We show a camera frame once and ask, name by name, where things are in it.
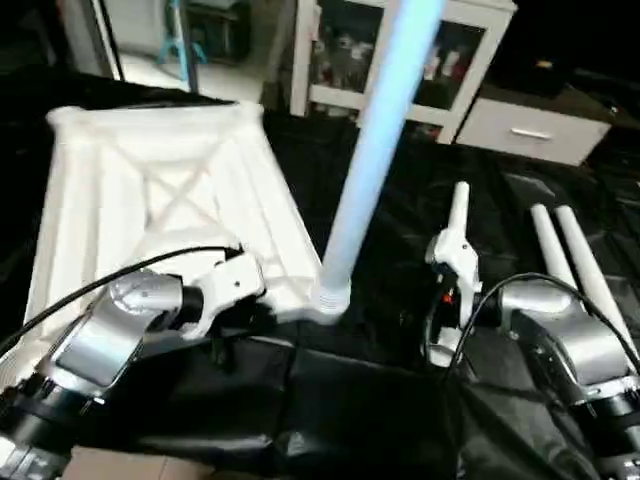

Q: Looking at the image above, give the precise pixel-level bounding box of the white plastic table top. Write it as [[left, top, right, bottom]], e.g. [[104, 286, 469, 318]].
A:
[[19, 99, 343, 373]]

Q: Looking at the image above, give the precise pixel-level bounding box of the black speaker box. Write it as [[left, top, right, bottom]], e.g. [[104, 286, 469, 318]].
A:
[[493, 38, 583, 98]]

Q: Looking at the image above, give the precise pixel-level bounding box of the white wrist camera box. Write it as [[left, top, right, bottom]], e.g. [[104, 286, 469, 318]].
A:
[[184, 251, 269, 337], [424, 227, 484, 332]]

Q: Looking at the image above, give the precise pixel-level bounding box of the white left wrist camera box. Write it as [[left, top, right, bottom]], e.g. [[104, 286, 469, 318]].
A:
[[184, 251, 269, 337]]

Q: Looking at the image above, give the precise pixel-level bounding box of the white plastic table leg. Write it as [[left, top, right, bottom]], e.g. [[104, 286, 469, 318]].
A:
[[424, 180, 472, 368], [529, 202, 587, 303], [311, 0, 445, 321], [554, 204, 637, 353]]

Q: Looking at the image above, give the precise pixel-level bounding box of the white glass door cabinet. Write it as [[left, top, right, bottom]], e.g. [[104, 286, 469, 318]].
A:
[[289, 0, 519, 145]]

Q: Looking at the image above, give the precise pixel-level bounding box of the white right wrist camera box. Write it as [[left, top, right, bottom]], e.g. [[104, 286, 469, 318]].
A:
[[424, 227, 484, 332]]

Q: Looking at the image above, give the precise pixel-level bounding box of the grey metal pole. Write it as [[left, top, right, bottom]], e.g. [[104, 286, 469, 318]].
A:
[[166, 0, 195, 93]]

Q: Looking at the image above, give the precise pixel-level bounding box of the white drawer unit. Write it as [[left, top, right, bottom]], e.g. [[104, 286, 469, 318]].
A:
[[454, 95, 612, 167]]

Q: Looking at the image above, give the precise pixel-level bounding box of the black mat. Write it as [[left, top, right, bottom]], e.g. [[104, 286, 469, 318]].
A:
[[0, 65, 640, 480]]

